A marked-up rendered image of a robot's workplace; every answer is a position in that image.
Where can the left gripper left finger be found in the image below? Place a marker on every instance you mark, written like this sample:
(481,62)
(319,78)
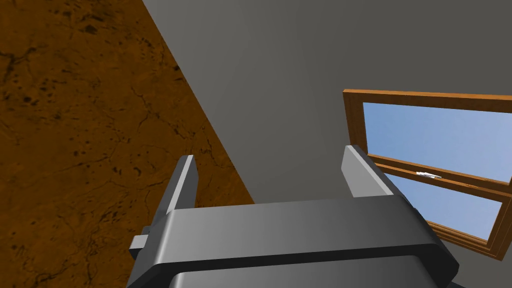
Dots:
(182,185)

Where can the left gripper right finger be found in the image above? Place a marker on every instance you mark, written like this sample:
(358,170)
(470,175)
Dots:
(364,175)

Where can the brown wooden framed window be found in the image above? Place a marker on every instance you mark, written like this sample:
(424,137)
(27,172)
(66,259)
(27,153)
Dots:
(440,132)

